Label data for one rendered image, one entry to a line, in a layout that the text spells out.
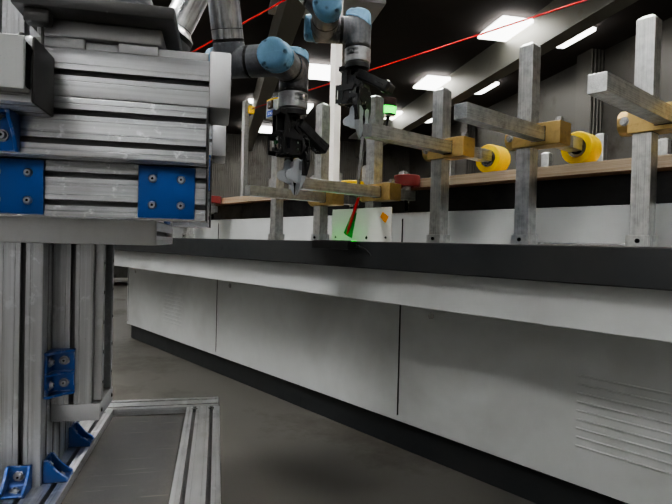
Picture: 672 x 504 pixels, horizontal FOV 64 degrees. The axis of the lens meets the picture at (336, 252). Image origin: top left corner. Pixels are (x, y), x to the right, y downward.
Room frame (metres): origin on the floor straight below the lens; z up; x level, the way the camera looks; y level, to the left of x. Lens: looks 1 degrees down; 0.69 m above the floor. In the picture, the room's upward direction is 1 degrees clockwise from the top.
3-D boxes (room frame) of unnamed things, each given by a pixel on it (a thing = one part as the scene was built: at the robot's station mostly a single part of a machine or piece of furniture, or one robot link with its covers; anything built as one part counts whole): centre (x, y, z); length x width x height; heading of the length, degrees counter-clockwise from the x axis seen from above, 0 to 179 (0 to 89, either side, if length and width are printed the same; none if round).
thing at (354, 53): (1.55, -0.05, 1.23); 0.08 x 0.08 x 0.05
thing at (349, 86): (1.56, -0.04, 1.15); 0.09 x 0.08 x 0.12; 61
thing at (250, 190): (1.71, 0.10, 0.84); 0.44 x 0.03 x 0.04; 131
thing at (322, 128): (1.81, 0.06, 0.92); 0.04 x 0.04 x 0.48; 41
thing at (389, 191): (1.60, -0.13, 0.84); 0.14 x 0.06 x 0.05; 41
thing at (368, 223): (1.62, -0.07, 0.75); 0.26 x 0.01 x 0.10; 41
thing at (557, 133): (1.22, -0.45, 0.94); 0.14 x 0.06 x 0.05; 41
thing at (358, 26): (1.55, -0.04, 1.31); 0.09 x 0.08 x 0.11; 95
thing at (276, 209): (2.00, 0.23, 0.92); 0.05 x 0.05 x 0.45; 41
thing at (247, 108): (4.28, 0.73, 1.25); 0.09 x 0.08 x 1.10; 41
